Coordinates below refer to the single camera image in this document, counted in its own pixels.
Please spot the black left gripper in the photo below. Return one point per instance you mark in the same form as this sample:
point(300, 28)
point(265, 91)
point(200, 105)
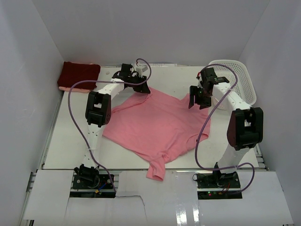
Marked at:
point(140, 83)

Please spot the white paper strip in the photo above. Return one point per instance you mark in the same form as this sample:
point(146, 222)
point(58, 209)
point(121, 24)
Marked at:
point(162, 65)

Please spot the folded dark red t-shirt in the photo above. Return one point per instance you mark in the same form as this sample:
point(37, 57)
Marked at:
point(73, 72)

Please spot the folded light pink t-shirt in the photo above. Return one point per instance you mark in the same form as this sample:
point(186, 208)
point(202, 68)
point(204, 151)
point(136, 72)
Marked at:
point(73, 89)

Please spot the white perforated plastic basket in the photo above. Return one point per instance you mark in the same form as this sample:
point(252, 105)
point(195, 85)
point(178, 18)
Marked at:
point(238, 93)

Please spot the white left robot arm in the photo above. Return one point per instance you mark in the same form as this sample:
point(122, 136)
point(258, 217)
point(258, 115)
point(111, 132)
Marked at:
point(98, 108)

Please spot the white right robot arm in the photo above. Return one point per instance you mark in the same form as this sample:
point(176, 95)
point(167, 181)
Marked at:
point(245, 129)

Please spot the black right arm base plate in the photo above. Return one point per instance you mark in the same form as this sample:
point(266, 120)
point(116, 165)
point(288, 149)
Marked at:
point(208, 188)

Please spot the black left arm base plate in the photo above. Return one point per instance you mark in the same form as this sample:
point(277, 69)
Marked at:
point(101, 187)

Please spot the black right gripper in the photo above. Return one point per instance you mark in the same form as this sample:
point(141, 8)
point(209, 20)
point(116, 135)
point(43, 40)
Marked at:
point(200, 100)

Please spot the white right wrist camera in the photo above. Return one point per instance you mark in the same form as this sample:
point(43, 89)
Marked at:
point(199, 78)

